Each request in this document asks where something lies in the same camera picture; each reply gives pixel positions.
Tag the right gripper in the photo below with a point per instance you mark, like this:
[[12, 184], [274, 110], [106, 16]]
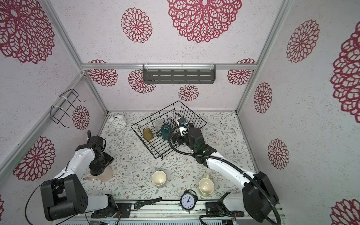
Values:
[[185, 135]]

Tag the dark green mug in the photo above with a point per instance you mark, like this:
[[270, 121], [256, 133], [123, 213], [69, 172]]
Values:
[[165, 131]]

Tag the clear glass cup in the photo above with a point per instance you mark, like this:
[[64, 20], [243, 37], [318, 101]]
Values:
[[158, 124]]

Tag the amber glass cup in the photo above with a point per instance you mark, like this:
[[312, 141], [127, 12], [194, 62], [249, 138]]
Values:
[[147, 134]]

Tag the cream cup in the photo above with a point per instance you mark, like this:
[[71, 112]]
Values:
[[159, 178]]

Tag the light green mug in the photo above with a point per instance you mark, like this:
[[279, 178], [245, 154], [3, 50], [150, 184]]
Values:
[[206, 186]]

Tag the pink mug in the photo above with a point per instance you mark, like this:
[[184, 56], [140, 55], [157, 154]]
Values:
[[104, 177]]

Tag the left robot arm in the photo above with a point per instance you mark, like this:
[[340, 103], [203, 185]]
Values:
[[65, 196]]

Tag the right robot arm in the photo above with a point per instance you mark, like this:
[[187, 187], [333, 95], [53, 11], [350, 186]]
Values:
[[258, 194]]

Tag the black alarm clock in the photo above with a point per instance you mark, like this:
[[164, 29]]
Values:
[[188, 200]]

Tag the black wristwatch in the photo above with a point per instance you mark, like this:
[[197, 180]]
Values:
[[139, 204]]

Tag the black wire dish rack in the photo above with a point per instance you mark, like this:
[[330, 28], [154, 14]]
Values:
[[154, 130]]

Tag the grey wall shelf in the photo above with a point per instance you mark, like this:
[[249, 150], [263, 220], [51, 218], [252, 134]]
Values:
[[156, 74]]

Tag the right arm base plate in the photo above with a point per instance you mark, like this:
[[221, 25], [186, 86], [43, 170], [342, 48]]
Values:
[[218, 209]]

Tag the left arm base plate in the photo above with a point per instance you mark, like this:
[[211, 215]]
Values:
[[123, 211]]

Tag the black wire wall basket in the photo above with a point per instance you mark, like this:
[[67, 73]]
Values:
[[58, 112]]

